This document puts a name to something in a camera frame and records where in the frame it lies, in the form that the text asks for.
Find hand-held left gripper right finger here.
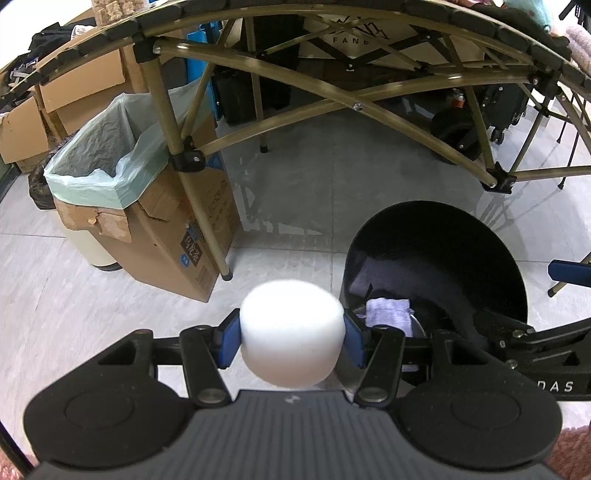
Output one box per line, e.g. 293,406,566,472
344,311,502,409

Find folding table frame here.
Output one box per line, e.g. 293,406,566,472
0,0,591,283

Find dark cloth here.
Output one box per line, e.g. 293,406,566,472
346,256,499,352

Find round black trash bin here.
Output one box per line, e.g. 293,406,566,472
339,200,528,370

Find cream plastic bin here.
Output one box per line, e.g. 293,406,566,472
64,220,124,271

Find white foam cylinder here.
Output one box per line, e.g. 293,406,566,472
240,279,346,388

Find plain cardboard box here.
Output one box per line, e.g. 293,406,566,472
0,96,54,172
38,45,149,136

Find clear snack jar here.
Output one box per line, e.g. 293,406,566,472
91,0,151,25

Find black case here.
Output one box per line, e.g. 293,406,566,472
216,68,293,126

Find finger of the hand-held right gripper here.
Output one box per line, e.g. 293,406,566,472
548,260,591,282

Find pale lavender towel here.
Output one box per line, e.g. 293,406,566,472
366,298,413,336

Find dark bag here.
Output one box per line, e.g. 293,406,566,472
28,154,59,212

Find pale green bag liner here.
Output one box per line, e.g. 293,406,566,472
44,83,214,209

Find black garment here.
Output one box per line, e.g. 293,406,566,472
28,22,82,55

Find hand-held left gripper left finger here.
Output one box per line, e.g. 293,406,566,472
99,308,244,409

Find cardboard box with blue label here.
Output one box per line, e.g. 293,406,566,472
44,83,242,304

